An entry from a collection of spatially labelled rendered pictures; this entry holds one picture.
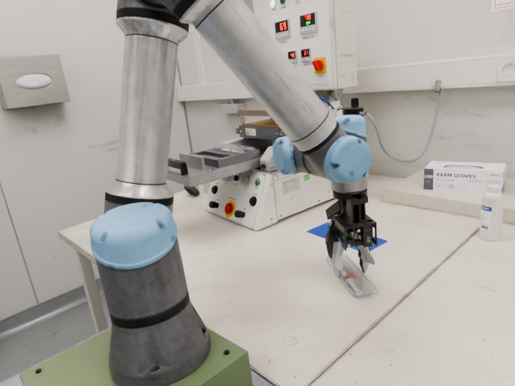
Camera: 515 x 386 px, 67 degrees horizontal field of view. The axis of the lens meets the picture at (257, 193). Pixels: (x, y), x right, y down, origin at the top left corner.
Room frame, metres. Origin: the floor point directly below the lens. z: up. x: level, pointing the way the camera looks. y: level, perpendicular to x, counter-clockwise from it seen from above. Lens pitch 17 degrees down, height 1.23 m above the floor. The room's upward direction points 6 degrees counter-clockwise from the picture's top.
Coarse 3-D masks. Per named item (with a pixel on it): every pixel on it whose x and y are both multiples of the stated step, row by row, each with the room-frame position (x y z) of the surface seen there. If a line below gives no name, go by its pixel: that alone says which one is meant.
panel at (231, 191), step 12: (216, 180) 1.42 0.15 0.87; (240, 180) 1.31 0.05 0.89; (252, 180) 1.26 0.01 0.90; (264, 180) 1.21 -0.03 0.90; (216, 192) 1.39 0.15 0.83; (228, 192) 1.33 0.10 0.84; (240, 192) 1.28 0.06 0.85; (252, 192) 1.23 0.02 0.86; (240, 204) 1.26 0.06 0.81; (228, 216) 1.29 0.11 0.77; (252, 216) 1.19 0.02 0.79; (252, 228) 1.17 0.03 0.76
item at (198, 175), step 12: (180, 156) 1.28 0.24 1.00; (192, 156) 1.21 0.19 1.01; (168, 168) 1.24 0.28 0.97; (192, 168) 1.20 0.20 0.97; (204, 168) 1.17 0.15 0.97; (216, 168) 1.16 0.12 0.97; (228, 168) 1.18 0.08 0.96; (240, 168) 1.20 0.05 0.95; (252, 168) 1.23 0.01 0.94; (180, 180) 1.14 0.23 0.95; (192, 180) 1.10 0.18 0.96; (204, 180) 1.12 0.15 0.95
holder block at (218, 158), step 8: (200, 152) 1.34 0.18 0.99; (208, 152) 1.33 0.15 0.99; (216, 152) 1.30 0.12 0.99; (224, 152) 1.28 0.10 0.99; (232, 152) 1.26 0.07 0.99; (248, 152) 1.24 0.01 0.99; (256, 152) 1.26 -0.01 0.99; (208, 160) 1.21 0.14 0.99; (216, 160) 1.18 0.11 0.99; (224, 160) 1.18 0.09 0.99; (232, 160) 1.20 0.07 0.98; (240, 160) 1.22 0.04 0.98
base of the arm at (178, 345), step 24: (168, 312) 0.47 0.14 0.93; (192, 312) 0.51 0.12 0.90; (120, 336) 0.46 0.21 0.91; (144, 336) 0.45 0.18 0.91; (168, 336) 0.46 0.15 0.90; (192, 336) 0.48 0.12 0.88; (120, 360) 0.45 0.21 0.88; (144, 360) 0.44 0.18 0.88; (168, 360) 0.44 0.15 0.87; (192, 360) 0.46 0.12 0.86; (120, 384) 0.45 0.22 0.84; (144, 384) 0.43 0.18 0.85; (168, 384) 0.43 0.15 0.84
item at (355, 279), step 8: (344, 256) 0.88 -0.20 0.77; (344, 264) 0.84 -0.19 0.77; (352, 264) 0.83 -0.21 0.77; (344, 272) 0.80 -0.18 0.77; (352, 272) 0.80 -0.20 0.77; (360, 272) 0.79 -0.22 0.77; (344, 280) 0.77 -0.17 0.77; (352, 280) 0.76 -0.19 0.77; (360, 280) 0.76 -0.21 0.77; (368, 280) 0.75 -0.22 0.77; (352, 288) 0.73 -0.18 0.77; (360, 288) 0.73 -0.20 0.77; (368, 288) 0.72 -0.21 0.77; (376, 288) 0.72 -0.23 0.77
